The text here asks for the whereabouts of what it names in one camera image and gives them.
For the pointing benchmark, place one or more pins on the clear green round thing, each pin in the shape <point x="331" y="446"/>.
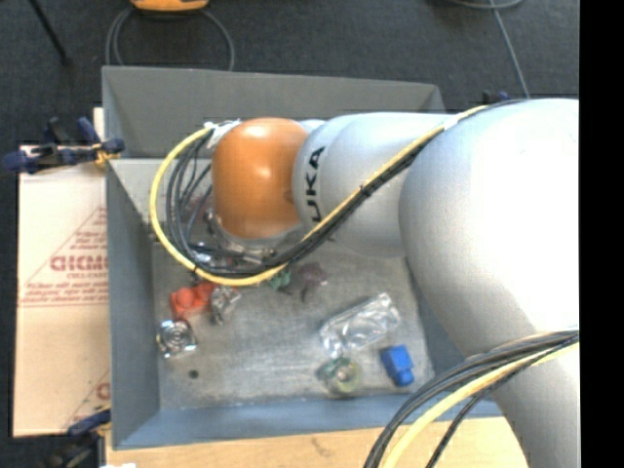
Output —
<point x="341" y="376"/>

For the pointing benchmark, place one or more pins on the grey metal bin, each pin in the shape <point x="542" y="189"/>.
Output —
<point x="273" y="354"/>

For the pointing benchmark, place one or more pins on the brown cardboard board red print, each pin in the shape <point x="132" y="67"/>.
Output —
<point x="58" y="242"/>

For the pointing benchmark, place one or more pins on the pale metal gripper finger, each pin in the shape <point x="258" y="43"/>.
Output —
<point x="226" y="300"/>

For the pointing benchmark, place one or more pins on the dark purple toy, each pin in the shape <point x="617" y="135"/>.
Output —
<point x="312" y="275"/>

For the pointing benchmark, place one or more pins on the clear plastic packet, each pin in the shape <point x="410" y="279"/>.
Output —
<point x="361" y="323"/>

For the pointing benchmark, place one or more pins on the blue plastic cylinder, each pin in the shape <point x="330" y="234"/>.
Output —
<point x="397" y="362"/>

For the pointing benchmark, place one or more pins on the red toy block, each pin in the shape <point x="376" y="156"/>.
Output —
<point x="187" y="301"/>

